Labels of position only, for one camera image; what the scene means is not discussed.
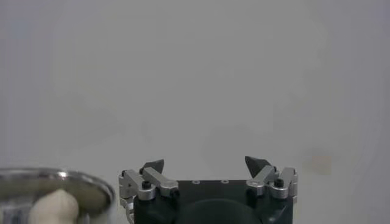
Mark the perforated steel steamer basket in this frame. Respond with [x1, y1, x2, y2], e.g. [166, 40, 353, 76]
[0, 166, 118, 224]

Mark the white steamed baozi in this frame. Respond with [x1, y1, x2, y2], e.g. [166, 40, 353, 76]
[29, 188, 80, 224]

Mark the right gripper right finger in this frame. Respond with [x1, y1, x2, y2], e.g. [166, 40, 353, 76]
[244, 155, 299, 200]

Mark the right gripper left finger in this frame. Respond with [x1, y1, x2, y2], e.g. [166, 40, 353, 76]
[118, 159, 180, 201]

